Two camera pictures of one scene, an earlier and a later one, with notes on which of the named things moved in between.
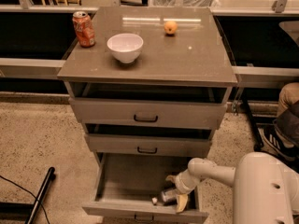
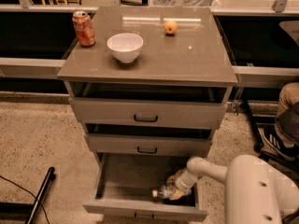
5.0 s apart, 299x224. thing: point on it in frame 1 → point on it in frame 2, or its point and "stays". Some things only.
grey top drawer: x=105 y=105 stays
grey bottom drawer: x=126 y=185 stays
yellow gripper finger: x=181 y=201 → x=177 y=193
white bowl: x=125 y=47 stays
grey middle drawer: x=149 y=139 stays
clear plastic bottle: x=166 y=197 → x=159 y=193
